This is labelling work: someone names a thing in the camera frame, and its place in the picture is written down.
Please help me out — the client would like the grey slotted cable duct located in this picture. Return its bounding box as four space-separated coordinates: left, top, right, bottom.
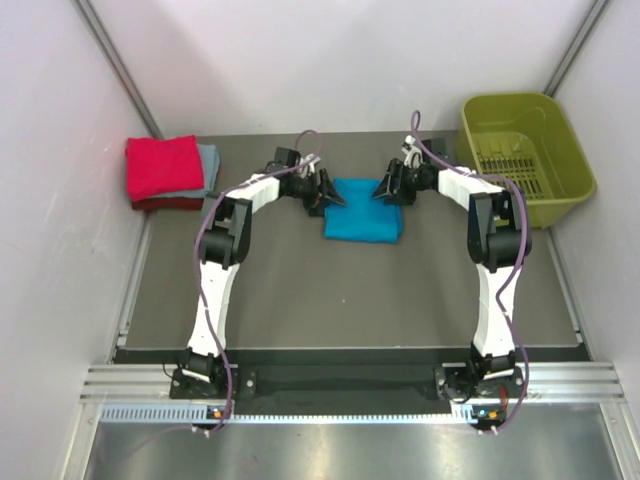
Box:
100 404 499 426

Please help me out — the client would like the aluminium frame rail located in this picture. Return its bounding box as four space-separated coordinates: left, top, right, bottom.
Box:
80 362 624 403

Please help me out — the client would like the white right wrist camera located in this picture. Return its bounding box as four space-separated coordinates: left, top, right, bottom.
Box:
401 135 424 169

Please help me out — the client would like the green plastic basket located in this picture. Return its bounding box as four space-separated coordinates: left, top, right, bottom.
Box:
455 92 596 229

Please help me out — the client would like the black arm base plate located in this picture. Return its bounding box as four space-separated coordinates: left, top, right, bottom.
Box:
169 364 524 402

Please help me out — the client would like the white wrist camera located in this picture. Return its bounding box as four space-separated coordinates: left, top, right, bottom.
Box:
298 154 321 178
401 135 424 169

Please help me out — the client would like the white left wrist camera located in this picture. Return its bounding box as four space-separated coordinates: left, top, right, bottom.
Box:
298 154 321 178

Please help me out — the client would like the turquoise t-shirt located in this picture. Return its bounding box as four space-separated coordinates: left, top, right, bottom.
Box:
324 178 403 244

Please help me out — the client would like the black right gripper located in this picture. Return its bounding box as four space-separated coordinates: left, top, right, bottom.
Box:
371 159 426 206

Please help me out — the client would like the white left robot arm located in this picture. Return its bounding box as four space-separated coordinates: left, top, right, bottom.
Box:
181 147 346 397

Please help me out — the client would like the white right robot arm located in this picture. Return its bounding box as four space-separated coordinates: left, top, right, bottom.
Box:
372 135 531 396

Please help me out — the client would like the dark red folded t-shirt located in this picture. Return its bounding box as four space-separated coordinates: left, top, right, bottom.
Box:
131 197 204 212

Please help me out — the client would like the right aluminium corner post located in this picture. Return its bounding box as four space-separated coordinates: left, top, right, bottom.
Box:
543 0 613 97

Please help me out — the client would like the aluminium corner post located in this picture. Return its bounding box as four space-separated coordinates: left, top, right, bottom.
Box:
543 0 613 97
71 0 164 139

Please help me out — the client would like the light blue folded t-shirt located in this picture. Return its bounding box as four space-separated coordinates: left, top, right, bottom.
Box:
166 144 220 199

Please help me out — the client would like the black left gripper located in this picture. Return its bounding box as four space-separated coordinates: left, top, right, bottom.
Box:
289 168 346 217

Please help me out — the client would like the left aluminium corner post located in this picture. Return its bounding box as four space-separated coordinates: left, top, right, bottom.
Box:
71 0 164 139

